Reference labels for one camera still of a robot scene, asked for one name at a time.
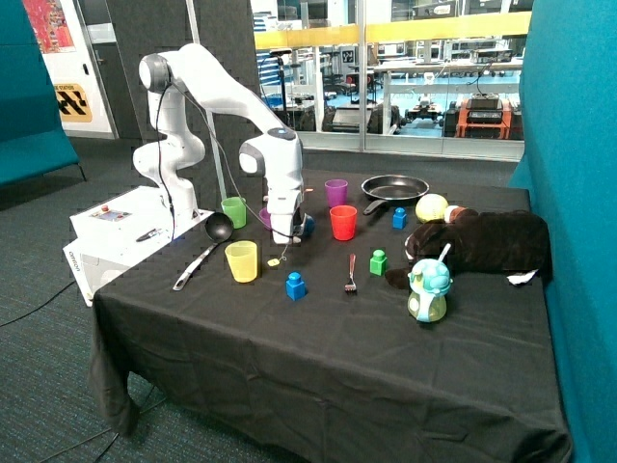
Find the purple plastic bowl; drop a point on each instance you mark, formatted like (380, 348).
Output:
(264, 217)

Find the green plastic cup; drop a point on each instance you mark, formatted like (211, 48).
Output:
(235, 208)

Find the metal fork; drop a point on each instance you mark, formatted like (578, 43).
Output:
(351, 287)

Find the black ladle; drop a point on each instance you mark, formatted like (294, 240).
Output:
(219, 228)

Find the purple plastic cup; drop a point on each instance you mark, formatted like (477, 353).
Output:
(336, 192)

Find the small blue block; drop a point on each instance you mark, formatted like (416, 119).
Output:
(399, 218)

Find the yellow black sign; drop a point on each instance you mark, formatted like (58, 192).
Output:
(73, 103)

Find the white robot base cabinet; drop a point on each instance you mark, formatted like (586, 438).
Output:
(116, 235)

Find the brown plush toy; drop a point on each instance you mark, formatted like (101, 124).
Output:
(508, 243)

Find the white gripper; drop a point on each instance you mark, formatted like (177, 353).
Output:
(286, 218)

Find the teal partition right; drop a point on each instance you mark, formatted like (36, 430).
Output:
(568, 96)

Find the blue ball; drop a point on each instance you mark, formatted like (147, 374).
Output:
(309, 226)

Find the black tablecloth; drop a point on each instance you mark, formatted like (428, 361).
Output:
(335, 377)

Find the large blue block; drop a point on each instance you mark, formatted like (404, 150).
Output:
(295, 286)

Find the yellow green ball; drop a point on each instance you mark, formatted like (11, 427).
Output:
(431, 207)

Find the red plastic cup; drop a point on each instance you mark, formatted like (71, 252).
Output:
(343, 221)

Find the teal sofa left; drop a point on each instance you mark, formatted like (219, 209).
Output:
(33, 142)

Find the turquoise toy bottle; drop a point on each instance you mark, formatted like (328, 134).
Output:
(429, 282)

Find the yellow plastic cup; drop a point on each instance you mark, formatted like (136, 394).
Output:
(242, 260)

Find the red poster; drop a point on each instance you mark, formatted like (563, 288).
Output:
(49, 23)

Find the black tripod stand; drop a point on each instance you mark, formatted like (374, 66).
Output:
(278, 53)

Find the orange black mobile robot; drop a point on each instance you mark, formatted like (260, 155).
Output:
(484, 116)

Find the green toy block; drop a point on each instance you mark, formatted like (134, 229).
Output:
(378, 263)

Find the black frying pan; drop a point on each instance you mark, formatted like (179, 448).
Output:
(392, 190)

